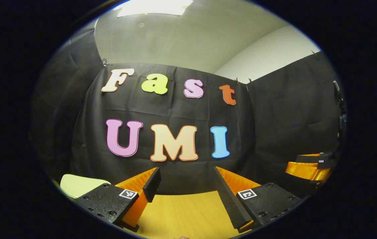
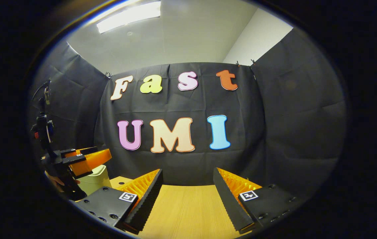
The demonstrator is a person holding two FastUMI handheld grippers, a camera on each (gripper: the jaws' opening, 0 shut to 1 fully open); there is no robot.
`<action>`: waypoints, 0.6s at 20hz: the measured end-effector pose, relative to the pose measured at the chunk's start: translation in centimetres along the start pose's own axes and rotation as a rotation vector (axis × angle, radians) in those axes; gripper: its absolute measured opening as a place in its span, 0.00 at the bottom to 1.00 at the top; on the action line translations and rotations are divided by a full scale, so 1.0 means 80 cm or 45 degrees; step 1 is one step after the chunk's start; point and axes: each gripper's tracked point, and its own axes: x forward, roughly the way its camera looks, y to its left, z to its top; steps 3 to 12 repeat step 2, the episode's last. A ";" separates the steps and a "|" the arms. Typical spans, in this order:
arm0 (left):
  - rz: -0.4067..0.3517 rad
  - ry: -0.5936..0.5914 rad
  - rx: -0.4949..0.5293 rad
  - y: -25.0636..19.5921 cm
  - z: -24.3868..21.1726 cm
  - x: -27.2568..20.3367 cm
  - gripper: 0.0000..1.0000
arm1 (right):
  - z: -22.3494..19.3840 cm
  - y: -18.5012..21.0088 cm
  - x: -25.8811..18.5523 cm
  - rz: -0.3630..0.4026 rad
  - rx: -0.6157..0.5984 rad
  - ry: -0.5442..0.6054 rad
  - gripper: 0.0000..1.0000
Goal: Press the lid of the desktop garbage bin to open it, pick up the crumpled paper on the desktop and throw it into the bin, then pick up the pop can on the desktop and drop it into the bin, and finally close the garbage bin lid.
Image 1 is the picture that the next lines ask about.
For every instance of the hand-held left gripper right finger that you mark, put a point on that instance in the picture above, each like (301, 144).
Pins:
(230, 199)

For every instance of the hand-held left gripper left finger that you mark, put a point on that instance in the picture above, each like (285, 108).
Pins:
(152, 184)

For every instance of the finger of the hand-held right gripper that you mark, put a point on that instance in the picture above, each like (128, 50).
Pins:
(326, 154)
(308, 171)

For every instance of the pale green desktop garbage bin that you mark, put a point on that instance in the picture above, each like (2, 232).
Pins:
(79, 186)

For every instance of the black backdrop cloth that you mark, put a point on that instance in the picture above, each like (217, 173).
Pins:
(175, 109)

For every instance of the ceiling light panel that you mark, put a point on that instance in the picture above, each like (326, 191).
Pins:
(155, 6)

